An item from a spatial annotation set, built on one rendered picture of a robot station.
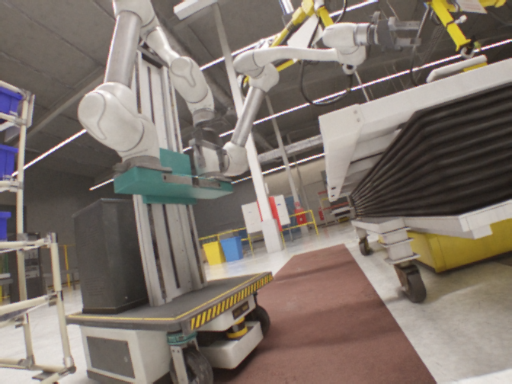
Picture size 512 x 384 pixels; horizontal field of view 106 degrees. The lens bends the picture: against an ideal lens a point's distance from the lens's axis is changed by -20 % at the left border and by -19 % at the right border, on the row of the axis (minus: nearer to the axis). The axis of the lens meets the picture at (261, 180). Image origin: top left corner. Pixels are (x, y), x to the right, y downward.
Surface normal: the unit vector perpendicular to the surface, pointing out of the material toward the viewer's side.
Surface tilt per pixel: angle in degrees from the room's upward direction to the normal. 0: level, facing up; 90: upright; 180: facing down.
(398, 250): 90
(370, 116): 90
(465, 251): 90
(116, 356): 90
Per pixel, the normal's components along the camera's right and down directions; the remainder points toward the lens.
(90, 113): -0.05, -0.12
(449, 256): -0.29, -0.15
